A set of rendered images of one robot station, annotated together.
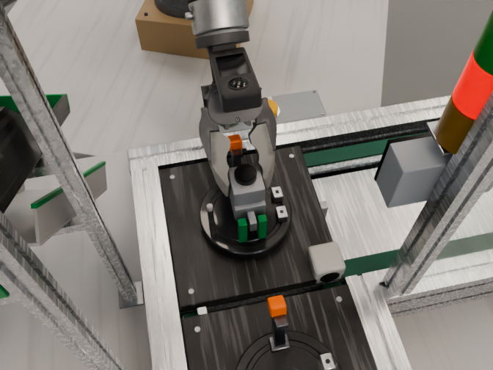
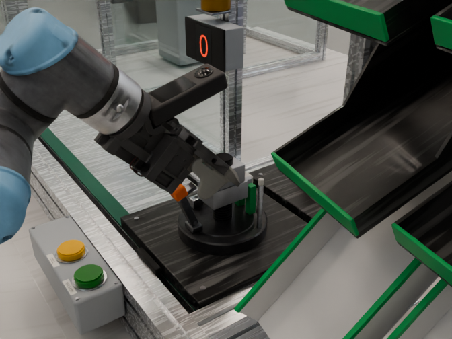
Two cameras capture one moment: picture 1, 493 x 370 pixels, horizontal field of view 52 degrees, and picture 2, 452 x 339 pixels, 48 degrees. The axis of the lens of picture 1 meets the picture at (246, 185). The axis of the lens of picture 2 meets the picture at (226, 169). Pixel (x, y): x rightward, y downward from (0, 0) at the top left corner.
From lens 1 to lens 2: 0.91 m
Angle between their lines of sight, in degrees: 77
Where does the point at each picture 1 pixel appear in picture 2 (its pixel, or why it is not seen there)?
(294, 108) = (62, 235)
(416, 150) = (224, 25)
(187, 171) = (189, 279)
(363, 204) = (155, 201)
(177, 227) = (259, 264)
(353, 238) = not seen: hidden behind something
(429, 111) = (50, 166)
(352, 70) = not seen: outside the picture
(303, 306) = (278, 185)
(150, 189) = (225, 307)
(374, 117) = (64, 190)
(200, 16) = (130, 88)
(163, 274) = not seen: hidden behind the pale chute
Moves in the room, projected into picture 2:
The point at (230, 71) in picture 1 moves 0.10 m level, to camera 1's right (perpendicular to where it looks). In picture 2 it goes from (184, 85) to (162, 62)
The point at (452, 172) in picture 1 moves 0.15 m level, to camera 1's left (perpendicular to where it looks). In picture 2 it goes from (234, 19) to (274, 40)
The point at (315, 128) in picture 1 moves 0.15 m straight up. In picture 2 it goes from (87, 220) to (74, 138)
